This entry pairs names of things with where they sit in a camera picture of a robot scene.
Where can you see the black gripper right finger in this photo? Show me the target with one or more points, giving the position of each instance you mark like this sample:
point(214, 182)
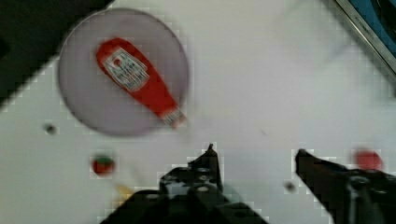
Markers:
point(350, 196)

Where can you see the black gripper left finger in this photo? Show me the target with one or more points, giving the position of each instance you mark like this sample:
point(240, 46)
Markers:
point(198, 181)

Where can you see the red plush ketchup bottle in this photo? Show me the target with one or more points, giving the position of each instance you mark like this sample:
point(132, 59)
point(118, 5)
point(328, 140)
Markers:
point(132, 71)

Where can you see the round grey plate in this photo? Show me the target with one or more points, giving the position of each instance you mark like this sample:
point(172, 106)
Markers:
point(97, 101)

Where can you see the red toy apple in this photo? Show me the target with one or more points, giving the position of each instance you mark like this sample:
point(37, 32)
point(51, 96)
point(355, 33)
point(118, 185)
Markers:
point(368, 160)

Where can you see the red toy strawberry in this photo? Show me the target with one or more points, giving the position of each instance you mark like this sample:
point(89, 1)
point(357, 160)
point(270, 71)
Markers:
point(103, 165)

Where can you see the black toaster oven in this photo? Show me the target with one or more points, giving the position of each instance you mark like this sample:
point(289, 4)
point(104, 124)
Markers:
point(374, 22)

